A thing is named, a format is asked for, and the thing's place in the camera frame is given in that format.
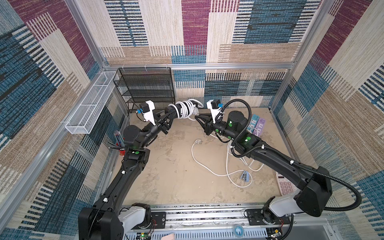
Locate blue binder clip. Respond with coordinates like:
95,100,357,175
240,171,251,183

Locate white cord of purple strip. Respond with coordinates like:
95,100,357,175
191,138,253,189

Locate black wire shelf rack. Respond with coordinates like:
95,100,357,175
114,67,176,114

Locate blue round sticker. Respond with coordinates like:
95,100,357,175
233,225,245,238

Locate purple power strip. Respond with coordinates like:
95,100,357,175
253,118,266,137

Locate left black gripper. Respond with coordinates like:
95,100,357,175
140,109,177,152

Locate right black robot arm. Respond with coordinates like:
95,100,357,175
195,111,332,223

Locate white mesh wall basket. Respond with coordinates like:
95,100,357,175
65,72,116,135

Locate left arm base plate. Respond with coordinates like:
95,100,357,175
123,212,167,232

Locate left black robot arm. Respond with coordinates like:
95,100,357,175
78,110,177,240

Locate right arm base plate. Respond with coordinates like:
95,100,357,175
244,209,291,226

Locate grey cord of black strip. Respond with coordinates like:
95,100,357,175
167,98,205,121

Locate pens in red cup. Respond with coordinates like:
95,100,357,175
108,131,125,151

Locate aluminium front rail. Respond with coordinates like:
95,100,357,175
122,204,340,240

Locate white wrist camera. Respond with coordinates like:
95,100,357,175
136,100,156,126
207,99,224,124

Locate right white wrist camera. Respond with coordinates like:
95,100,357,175
207,99,224,124

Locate black power strip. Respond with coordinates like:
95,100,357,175
168,100,201,121

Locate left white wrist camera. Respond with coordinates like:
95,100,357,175
136,100,156,126

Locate pink white calculator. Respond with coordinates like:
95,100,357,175
276,172,298,196

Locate teal power strip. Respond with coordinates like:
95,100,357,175
247,114,260,133

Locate black corrugated cable conduit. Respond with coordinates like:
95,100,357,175
217,98,363,240

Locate white cord of teal strip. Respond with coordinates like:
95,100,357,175
209,133,265,173

